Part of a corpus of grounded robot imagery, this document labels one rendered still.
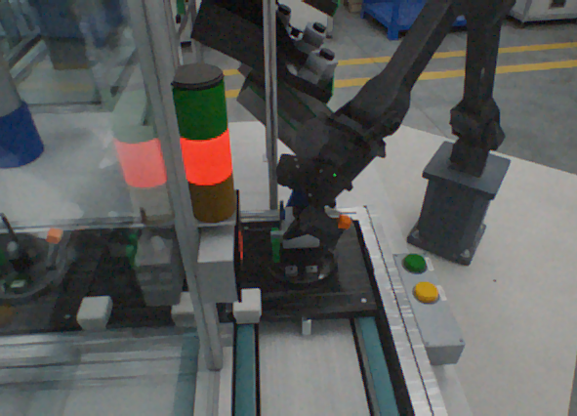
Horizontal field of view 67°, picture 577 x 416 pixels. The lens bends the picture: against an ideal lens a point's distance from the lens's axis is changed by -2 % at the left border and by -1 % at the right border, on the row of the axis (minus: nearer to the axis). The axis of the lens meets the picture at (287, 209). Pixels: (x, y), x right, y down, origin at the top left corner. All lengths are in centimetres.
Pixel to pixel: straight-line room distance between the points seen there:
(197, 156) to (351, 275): 46
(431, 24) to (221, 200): 39
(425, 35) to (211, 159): 38
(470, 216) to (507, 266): 17
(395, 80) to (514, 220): 65
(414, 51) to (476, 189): 35
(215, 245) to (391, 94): 33
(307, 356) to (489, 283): 45
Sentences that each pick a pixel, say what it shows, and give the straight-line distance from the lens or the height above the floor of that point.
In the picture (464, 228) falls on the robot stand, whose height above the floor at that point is 95.
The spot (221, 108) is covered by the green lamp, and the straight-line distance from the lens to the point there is 41.
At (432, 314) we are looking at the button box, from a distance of 80.
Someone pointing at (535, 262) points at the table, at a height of 86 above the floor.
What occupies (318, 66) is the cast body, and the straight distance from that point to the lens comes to 87.
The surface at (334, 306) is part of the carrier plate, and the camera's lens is 77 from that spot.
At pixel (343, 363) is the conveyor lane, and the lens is 77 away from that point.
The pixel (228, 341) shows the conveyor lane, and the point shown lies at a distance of 74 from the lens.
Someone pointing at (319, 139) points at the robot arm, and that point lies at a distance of 61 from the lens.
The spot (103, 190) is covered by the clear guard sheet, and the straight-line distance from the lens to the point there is 26.
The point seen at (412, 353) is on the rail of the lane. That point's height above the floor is 95.
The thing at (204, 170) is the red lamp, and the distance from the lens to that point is 44.
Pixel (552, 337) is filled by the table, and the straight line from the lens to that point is 99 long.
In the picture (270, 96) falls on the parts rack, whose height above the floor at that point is 121.
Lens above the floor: 157
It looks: 40 degrees down
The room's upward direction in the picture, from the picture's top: straight up
